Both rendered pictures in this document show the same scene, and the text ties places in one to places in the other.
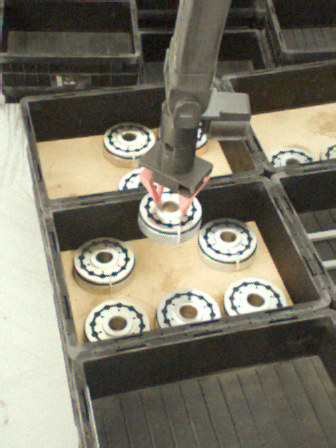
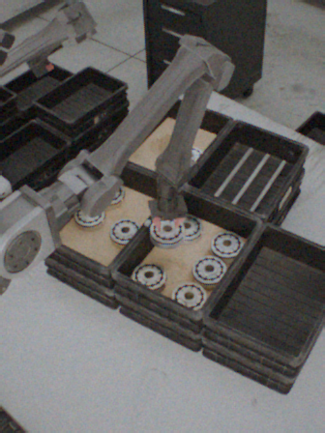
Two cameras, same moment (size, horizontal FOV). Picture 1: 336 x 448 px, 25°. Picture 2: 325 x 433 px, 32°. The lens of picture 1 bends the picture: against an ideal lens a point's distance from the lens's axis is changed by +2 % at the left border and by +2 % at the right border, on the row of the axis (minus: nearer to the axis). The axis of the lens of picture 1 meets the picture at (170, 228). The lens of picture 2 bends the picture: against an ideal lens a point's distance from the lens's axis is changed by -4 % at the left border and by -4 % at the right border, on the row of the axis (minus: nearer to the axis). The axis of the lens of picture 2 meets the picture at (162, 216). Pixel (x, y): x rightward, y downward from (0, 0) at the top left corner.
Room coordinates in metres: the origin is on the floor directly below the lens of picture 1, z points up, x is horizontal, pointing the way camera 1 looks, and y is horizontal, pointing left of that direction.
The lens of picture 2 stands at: (0.03, 0.71, 2.27)
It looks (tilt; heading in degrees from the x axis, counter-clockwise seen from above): 48 degrees down; 321
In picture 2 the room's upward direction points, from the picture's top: 3 degrees counter-clockwise
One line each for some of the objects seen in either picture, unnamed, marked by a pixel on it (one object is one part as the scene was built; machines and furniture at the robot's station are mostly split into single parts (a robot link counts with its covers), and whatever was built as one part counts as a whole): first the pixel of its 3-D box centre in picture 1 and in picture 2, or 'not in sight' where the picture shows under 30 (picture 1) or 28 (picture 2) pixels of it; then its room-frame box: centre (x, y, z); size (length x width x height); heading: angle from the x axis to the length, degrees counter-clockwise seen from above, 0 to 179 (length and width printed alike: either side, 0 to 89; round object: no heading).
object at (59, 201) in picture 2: not in sight; (52, 207); (0.75, 0.40, 1.45); 0.09 x 0.08 x 0.12; 7
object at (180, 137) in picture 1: (184, 121); (168, 184); (0.88, -0.01, 1.14); 0.07 x 0.06 x 0.07; 98
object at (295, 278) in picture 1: (178, 278); (189, 258); (0.81, -0.02, 0.87); 0.40 x 0.30 x 0.11; 107
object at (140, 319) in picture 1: (117, 326); (189, 297); (0.71, 0.07, 0.86); 0.10 x 0.10 x 0.01
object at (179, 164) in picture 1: (176, 153); (167, 200); (0.88, 0.00, 1.07); 0.10 x 0.07 x 0.07; 61
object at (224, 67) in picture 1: (198, 103); (27, 176); (2.02, -0.07, 0.31); 0.40 x 0.30 x 0.34; 97
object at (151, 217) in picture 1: (170, 209); (167, 229); (0.88, 0.00, 0.95); 0.10 x 0.10 x 0.01
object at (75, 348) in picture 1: (179, 258); (189, 247); (0.81, -0.02, 0.92); 0.40 x 0.30 x 0.02; 107
